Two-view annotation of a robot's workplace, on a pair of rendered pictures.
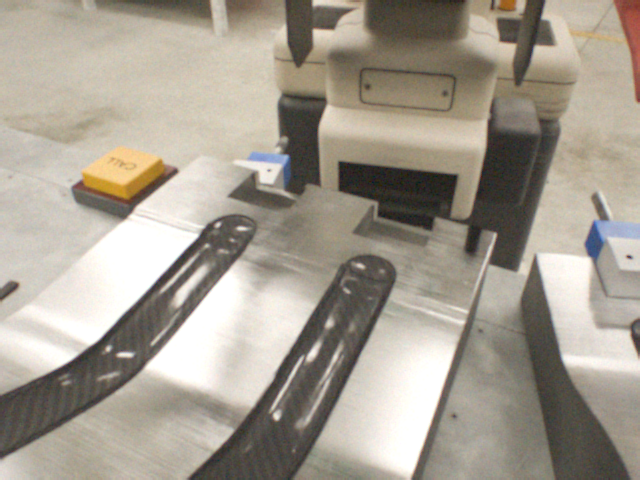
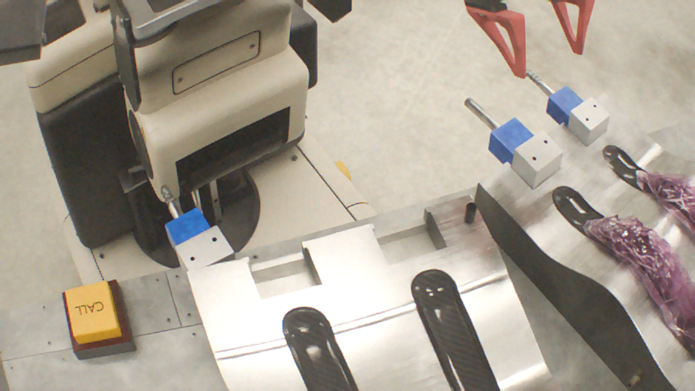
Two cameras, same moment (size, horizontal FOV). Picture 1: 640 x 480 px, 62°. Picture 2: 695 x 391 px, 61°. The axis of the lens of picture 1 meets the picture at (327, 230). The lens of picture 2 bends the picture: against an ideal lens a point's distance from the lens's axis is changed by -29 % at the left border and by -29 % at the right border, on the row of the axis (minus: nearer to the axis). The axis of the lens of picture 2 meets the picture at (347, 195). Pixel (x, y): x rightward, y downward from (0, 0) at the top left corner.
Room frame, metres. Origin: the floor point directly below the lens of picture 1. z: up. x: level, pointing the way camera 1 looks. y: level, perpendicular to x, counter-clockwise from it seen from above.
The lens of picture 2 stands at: (0.07, 0.27, 1.43)
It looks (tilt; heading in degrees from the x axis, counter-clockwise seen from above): 51 degrees down; 315
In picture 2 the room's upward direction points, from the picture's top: 1 degrees clockwise
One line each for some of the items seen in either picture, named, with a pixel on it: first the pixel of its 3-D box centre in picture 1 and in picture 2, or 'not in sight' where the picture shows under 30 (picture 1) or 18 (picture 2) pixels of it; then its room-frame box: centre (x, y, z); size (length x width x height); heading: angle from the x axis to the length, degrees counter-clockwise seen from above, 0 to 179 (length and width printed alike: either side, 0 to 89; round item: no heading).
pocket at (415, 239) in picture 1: (394, 244); (407, 248); (0.31, -0.05, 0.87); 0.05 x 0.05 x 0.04; 65
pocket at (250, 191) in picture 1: (271, 208); (284, 282); (0.36, 0.05, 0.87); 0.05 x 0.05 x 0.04; 65
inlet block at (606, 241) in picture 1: (618, 241); (507, 138); (0.33, -0.24, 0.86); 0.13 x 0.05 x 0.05; 172
